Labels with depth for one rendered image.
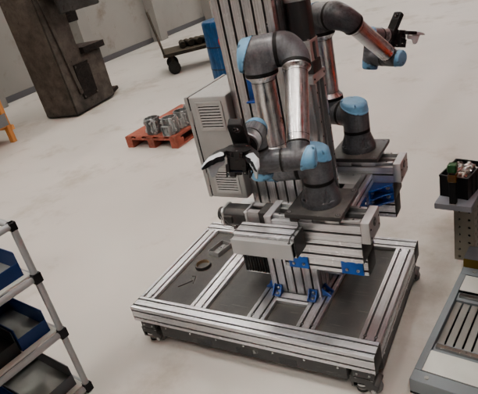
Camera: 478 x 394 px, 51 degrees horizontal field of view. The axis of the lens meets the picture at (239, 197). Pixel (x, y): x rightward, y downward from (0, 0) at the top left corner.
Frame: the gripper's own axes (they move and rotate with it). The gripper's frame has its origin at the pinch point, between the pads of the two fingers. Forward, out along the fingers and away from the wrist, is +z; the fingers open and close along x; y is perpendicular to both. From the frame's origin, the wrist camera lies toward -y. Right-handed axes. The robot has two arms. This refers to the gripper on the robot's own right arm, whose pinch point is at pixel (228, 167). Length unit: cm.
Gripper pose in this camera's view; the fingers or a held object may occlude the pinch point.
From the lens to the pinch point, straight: 131.1
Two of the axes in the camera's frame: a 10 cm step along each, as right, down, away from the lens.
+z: -2.4, 4.8, -8.5
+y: 0.8, 8.8, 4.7
